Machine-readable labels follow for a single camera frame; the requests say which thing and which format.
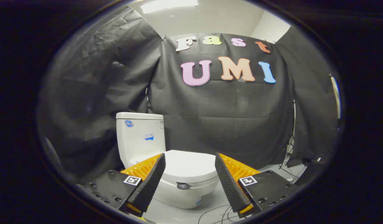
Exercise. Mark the ceiling light panel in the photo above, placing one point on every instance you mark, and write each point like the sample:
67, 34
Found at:
166, 5

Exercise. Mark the white curved pole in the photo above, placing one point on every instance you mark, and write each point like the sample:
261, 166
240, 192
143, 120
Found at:
336, 93

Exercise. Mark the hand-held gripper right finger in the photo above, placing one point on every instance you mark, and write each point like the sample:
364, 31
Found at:
230, 186

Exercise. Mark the black backdrop cloth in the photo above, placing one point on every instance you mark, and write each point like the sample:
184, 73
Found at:
225, 118

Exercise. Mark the thin backdrop stand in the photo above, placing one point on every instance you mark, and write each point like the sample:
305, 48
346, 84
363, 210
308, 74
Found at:
293, 118

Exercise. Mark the white toilet with tank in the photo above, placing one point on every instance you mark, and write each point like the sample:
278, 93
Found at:
138, 146

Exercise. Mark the white toilet lid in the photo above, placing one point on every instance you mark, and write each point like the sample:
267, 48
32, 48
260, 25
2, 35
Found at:
188, 165

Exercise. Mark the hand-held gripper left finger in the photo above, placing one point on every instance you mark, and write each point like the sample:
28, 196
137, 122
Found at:
149, 186

